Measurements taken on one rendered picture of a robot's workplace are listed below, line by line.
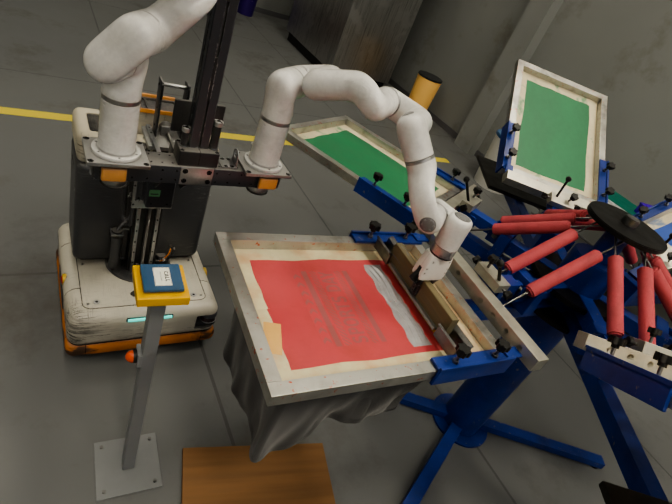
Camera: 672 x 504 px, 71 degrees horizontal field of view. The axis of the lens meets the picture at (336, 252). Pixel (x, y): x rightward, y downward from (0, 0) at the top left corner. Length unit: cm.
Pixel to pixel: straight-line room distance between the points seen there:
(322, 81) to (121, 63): 51
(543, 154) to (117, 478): 247
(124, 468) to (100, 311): 61
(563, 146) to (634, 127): 270
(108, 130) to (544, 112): 230
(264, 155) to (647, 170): 444
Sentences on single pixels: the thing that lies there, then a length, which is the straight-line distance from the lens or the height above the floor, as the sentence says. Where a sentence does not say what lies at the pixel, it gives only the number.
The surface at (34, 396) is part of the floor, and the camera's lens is 226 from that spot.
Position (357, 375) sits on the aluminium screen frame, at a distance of 121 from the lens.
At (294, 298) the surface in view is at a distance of 137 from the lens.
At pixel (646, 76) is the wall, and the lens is 563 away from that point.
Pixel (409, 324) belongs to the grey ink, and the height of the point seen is 96.
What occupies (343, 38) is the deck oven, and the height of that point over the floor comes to 59.
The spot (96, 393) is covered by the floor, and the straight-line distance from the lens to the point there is 225.
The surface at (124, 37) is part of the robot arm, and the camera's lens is 120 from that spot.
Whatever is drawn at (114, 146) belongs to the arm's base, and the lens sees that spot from 140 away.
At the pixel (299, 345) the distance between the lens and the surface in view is 125.
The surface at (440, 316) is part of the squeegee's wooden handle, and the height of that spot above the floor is 103.
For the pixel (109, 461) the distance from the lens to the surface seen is 208.
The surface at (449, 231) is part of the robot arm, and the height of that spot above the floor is 126.
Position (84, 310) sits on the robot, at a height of 28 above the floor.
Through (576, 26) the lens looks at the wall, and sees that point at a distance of 615.
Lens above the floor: 185
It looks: 34 degrees down
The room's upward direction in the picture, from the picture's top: 24 degrees clockwise
